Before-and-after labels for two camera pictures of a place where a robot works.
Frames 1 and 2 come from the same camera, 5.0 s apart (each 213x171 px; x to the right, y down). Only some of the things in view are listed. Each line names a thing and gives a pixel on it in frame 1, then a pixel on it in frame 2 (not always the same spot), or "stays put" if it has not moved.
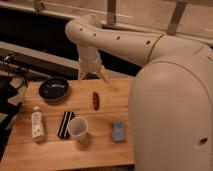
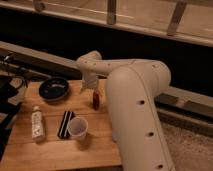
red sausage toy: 96,100 stays put
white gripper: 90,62 -> 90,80
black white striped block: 63,130 stays put
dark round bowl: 54,89 stays put
